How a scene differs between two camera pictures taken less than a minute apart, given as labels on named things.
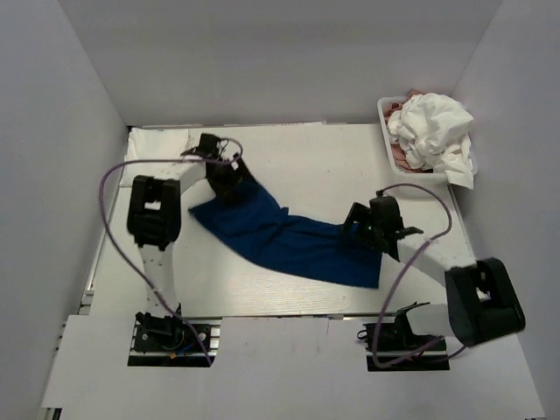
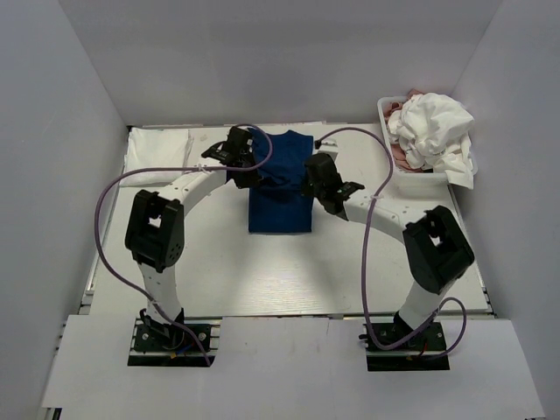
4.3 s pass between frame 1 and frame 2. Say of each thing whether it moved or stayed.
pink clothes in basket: stayed
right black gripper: moved
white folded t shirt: stayed
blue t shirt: moved
